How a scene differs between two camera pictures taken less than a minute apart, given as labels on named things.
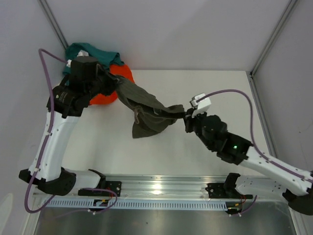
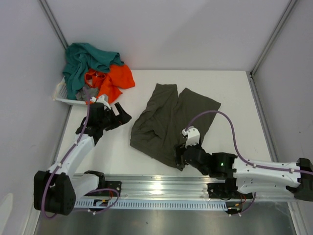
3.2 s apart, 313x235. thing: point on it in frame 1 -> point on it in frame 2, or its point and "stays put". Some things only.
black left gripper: (112, 80) -> (122, 118)
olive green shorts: (150, 116) -> (158, 130)
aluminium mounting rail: (167, 186) stays put
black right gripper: (189, 120) -> (178, 149)
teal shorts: (104, 59) stays put
